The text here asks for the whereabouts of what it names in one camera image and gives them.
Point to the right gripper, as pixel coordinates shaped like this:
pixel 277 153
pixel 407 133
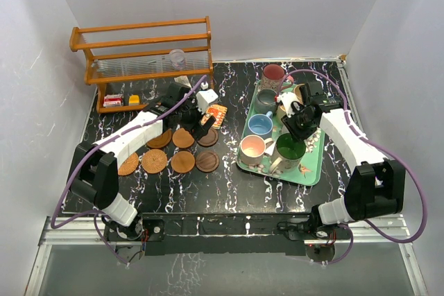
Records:
pixel 288 123

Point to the dark walnut coaster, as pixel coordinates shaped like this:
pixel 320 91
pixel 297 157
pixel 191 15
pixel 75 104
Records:
pixel 209 139
pixel 207 161

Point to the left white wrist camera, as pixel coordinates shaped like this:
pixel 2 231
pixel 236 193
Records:
pixel 206 96

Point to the blue mug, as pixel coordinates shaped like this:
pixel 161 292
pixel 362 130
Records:
pixel 261 125

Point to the red white small box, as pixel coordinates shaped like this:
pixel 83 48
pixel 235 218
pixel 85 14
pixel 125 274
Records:
pixel 113 100

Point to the tan brown mug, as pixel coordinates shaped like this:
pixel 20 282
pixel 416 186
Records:
pixel 297 91

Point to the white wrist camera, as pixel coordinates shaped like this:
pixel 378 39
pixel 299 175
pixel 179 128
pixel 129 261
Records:
pixel 206 96
pixel 290 101

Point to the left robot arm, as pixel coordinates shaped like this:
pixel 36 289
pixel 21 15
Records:
pixel 94 168

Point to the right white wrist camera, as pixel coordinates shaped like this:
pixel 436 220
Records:
pixel 290 101

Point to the black front base frame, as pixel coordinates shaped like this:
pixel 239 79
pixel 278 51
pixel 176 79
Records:
pixel 233 233

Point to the orange wooden coaster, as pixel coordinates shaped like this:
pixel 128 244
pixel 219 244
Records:
pixel 182 139
pixel 183 162

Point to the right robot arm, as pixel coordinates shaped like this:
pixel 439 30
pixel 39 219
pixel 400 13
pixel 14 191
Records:
pixel 376 186

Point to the clear plastic cup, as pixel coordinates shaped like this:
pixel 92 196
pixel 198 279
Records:
pixel 178 59

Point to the maroon mug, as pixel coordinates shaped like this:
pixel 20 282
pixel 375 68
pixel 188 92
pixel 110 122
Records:
pixel 272 76

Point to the grey mug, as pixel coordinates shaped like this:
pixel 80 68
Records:
pixel 265 102

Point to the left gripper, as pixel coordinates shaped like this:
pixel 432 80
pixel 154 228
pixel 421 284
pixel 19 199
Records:
pixel 197 130

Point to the pink mug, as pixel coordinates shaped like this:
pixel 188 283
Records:
pixel 252 149

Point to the orange patterned card pack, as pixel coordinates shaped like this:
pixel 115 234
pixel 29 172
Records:
pixel 218 112

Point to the yellow small block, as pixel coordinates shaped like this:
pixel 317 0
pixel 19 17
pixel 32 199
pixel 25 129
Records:
pixel 134 100

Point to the white green small box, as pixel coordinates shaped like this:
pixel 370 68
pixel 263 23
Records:
pixel 183 80

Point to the green mug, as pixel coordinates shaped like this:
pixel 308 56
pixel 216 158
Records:
pixel 287 154

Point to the green floral tray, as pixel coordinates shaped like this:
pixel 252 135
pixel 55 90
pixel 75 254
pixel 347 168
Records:
pixel 308 171

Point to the wooden shelf rack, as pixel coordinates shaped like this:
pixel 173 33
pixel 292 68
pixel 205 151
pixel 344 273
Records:
pixel 140 52

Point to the yellow mug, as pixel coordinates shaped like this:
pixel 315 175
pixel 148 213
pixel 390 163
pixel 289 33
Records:
pixel 281 112

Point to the woven rattan coaster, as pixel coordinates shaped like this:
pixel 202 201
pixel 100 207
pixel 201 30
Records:
pixel 129 166
pixel 154 161

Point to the white beige mug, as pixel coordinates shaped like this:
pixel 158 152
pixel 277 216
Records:
pixel 313 137

